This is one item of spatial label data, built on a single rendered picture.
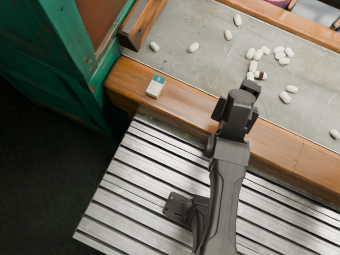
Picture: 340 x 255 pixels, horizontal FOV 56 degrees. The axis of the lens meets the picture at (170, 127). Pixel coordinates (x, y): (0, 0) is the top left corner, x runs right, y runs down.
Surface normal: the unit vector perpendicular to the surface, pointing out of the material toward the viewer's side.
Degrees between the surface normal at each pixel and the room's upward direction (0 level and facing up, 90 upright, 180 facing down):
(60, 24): 90
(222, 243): 20
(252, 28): 0
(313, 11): 0
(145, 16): 67
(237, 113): 49
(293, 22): 0
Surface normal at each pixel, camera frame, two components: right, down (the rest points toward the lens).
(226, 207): 0.11, -0.56
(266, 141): 0.03, -0.25
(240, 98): 0.18, -0.81
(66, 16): 0.90, 0.43
